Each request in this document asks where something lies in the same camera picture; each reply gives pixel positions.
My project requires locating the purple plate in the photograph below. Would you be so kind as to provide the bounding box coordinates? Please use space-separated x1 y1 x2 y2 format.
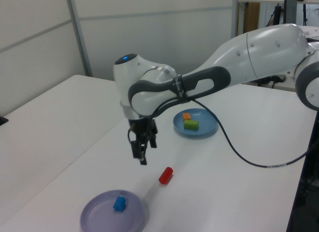
79 189 145 232

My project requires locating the brown wooden panel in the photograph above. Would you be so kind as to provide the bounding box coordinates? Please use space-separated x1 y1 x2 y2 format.
243 2 260 35

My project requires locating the blue plate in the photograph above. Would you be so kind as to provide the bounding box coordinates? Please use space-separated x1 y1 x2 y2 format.
173 108 219 139

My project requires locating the green rectangular block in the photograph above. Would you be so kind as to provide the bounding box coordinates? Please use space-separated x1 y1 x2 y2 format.
183 119 199 131

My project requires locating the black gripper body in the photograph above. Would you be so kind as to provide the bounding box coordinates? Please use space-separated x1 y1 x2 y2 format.
128 116 159 142

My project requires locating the blue hexagonal block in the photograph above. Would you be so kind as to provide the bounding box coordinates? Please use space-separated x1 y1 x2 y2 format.
113 196 127 213

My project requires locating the red cylinder block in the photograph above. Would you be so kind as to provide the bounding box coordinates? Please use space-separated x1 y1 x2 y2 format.
159 167 174 185

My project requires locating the dark grey upright post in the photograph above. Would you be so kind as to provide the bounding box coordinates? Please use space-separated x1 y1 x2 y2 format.
284 0 298 25

